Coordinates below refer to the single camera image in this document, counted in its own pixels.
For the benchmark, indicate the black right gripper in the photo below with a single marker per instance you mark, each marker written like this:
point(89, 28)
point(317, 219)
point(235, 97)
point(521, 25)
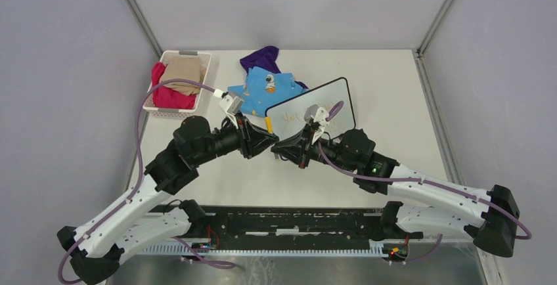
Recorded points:
point(300, 154)

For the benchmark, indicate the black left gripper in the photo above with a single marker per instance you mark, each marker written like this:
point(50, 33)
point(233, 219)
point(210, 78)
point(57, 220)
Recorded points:
point(253, 139)

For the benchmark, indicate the black framed whiteboard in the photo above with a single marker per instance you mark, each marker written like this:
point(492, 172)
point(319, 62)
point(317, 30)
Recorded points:
point(287, 118)

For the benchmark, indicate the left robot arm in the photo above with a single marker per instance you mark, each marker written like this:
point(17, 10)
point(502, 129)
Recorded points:
point(96, 249)

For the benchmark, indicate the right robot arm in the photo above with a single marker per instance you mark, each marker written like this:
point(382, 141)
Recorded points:
point(489, 218)

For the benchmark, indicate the blue patterned cloth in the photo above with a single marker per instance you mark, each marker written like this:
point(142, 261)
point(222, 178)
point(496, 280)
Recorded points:
point(263, 89)

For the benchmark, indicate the purple cloth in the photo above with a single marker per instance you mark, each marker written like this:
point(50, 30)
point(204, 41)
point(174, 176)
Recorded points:
point(264, 58)

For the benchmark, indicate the beige folded cloth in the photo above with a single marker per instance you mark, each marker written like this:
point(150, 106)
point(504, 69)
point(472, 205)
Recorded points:
point(189, 68)

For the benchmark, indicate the red cloth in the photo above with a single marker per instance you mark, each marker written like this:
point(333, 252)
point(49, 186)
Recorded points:
point(165, 97)

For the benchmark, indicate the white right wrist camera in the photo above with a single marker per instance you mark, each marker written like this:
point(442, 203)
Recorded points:
point(317, 118)

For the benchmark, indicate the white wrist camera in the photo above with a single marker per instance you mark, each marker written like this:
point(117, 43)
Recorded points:
point(230, 103)
point(317, 118)

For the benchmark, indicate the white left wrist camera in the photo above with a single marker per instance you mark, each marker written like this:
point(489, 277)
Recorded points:
point(230, 103)

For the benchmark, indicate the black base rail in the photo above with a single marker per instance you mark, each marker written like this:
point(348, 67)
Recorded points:
point(273, 228)

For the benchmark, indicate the white cable duct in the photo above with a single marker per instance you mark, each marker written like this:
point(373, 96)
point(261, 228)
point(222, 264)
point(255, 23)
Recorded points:
point(177, 248)

